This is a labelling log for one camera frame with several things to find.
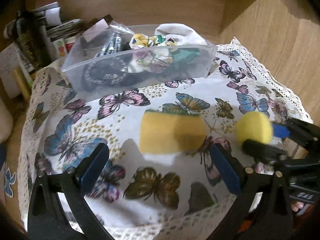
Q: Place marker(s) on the cream roller pad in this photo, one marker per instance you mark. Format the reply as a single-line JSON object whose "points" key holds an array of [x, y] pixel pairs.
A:
{"points": [[6, 122]]}

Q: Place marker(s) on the round yellow sponge ball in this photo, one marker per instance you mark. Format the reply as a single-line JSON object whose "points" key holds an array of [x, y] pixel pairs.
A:
{"points": [[254, 126]]}

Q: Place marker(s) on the black patterned headband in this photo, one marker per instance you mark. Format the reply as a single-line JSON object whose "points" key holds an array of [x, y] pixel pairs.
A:
{"points": [[114, 44]]}

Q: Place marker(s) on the white handwritten paper note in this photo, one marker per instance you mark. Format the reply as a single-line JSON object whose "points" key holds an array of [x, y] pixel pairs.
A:
{"points": [[8, 63]]}

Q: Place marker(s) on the floral fabric scrunchie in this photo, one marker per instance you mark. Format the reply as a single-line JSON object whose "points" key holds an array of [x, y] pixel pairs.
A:
{"points": [[151, 53]]}

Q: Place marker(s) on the yellow green kitchen sponge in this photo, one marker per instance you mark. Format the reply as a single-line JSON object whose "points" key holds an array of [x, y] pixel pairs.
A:
{"points": [[167, 133]]}

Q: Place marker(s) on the dark wine bottle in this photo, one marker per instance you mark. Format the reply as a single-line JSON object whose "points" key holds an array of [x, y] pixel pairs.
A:
{"points": [[27, 36]]}

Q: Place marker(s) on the green knitted cloth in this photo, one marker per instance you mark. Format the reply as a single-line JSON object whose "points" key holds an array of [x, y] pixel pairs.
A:
{"points": [[185, 55]]}

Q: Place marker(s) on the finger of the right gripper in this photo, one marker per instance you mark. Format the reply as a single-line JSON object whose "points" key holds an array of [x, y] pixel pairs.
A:
{"points": [[266, 154], [285, 129]]}

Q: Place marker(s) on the small pink white box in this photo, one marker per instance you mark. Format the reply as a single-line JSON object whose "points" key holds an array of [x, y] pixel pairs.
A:
{"points": [[97, 27]]}

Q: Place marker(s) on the person's right hand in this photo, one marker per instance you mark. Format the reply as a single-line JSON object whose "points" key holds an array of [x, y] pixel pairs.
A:
{"points": [[299, 206]]}

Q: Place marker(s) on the stack of papers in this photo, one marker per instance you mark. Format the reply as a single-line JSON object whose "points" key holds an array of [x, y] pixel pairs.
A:
{"points": [[52, 26]]}

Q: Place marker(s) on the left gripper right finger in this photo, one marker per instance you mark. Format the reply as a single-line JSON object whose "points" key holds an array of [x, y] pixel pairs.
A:
{"points": [[262, 207]]}

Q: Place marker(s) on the white cloth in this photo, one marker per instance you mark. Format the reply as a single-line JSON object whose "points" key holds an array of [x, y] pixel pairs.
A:
{"points": [[181, 33]]}

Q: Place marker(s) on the clear plastic storage box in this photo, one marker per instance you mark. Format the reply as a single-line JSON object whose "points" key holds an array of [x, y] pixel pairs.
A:
{"points": [[111, 61]]}

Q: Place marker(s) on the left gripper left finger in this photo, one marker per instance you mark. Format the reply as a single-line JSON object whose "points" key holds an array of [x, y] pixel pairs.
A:
{"points": [[46, 216]]}

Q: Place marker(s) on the yellow tube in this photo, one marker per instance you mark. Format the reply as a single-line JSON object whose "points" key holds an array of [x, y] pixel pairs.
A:
{"points": [[22, 84]]}

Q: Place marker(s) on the butterfly print tablecloth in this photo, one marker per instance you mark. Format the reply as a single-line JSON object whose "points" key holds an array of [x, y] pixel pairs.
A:
{"points": [[160, 177]]}

